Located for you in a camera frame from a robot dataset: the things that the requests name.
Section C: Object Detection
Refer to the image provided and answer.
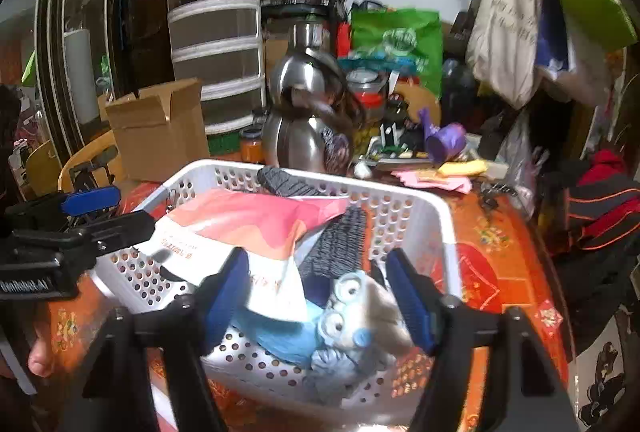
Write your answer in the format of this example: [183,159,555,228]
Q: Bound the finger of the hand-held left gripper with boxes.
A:
[4,185,122,226]
[9,210,157,259]

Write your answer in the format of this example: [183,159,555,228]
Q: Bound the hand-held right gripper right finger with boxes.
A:
[384,247,576,432]

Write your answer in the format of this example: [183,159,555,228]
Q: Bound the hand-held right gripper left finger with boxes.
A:
[65,248,251,432]

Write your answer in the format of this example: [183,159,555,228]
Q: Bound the white perforated plastic basket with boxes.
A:
[90,159,463,413]

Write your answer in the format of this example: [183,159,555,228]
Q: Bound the pink white tissue pack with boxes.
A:
[150,189,352,326]

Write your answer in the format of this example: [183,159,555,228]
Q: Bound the light blue plush toy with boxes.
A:
[229,271,415,409]

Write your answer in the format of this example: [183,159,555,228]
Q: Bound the dark ribbed knit cloth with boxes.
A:
[299,206,369,281]

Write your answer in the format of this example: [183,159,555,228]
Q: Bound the grey striped sock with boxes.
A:
[256,165,324,199]

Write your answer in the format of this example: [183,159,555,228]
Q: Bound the person's left hand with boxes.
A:
[26,336,57,378]

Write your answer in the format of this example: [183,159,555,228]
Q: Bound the open cardboard box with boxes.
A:
[104,78,210,183]

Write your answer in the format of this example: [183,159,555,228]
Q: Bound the pink paper sheets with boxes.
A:
[391,168,474,195]

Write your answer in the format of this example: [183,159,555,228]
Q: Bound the bunch of keys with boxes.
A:
[474,181,522,213]

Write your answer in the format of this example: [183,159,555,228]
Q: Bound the yellow cloth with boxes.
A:
[436,158,489,177]

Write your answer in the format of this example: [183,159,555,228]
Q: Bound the orange lidded jar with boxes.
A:
[239,128,264,163]

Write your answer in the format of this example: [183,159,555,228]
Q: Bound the purple plastic cup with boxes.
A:
[418,106,468,163]

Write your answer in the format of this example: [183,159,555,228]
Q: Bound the black power adapter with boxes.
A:
[379,120,404,151]

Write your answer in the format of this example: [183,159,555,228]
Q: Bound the stainless steel kettle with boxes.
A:
[261,111,357,176]
[269,23,347,113]

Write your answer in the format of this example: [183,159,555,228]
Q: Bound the clear plastic bag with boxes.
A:
[494,111,547,209]

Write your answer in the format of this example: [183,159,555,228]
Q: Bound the dark mirrored wardrobe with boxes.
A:
[0,0,177,173]

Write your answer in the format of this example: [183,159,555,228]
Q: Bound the white tiered drawer tower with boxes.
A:
[166,0,266,135]

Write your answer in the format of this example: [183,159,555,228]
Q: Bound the dark plastic bottle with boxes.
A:
[441,58,477,123]

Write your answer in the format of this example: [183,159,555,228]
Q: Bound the red and black jacket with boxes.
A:
[564,150,640,253]

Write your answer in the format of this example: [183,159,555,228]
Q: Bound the brown cardboard carton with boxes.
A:
[263,36,292,77]

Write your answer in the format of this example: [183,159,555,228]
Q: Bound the green shopping bag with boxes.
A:
[350,6,444,95]

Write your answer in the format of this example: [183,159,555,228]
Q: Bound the red bottle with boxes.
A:
[336,22,352,58]

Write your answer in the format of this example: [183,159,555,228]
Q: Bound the blue and white bag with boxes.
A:
[534,0,609,106]

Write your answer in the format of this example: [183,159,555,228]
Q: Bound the beige canvas tote bag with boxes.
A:
[465,0,544,111]

